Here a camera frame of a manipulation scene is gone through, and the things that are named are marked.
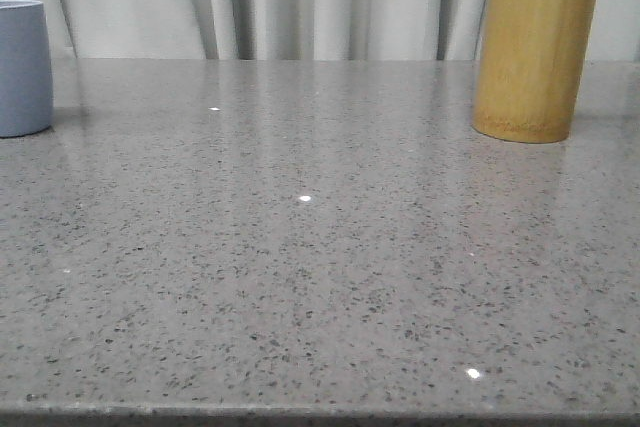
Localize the bamboo cylinder holder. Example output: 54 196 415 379
472 0 596 143

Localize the blue plastic cup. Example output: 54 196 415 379
1 0 53 138

